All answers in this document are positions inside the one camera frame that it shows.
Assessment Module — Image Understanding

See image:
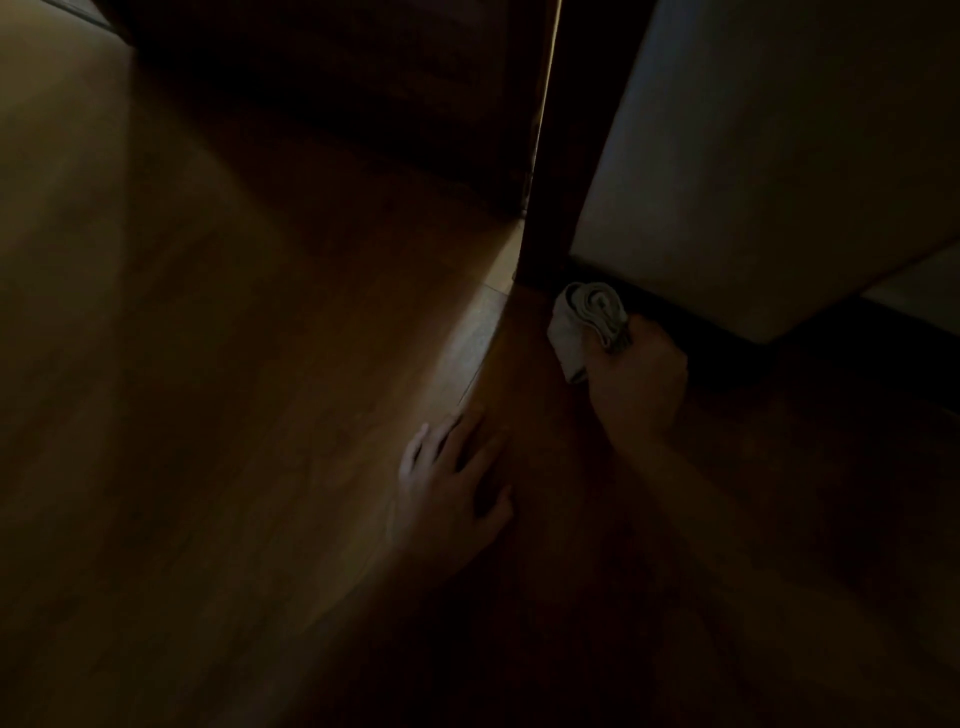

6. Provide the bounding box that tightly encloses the person's left hand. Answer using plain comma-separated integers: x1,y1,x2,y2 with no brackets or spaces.
389,408,515,579

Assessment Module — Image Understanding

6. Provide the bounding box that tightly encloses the person's right hand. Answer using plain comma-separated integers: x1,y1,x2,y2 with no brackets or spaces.
583,314,690,444

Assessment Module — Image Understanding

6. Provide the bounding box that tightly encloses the black baseboard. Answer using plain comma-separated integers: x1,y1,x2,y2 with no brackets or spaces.
761,296,960,418
562,254,766,399

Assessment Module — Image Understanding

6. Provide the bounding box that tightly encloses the grey cleaning cloth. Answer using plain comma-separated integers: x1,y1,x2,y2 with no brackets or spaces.
545,281,633,385

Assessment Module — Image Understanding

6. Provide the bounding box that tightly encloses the person's left forearm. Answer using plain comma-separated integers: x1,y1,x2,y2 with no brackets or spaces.
247,554,466,728

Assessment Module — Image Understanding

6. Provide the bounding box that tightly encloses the person's right forearm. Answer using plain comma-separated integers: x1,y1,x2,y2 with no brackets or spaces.
622,431,960,728

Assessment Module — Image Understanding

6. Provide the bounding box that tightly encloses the brown door with rose carving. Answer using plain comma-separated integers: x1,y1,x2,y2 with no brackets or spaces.
97,0,560,219

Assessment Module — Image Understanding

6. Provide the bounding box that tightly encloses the wooden door frame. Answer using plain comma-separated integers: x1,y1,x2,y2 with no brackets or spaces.
513,0,661,294

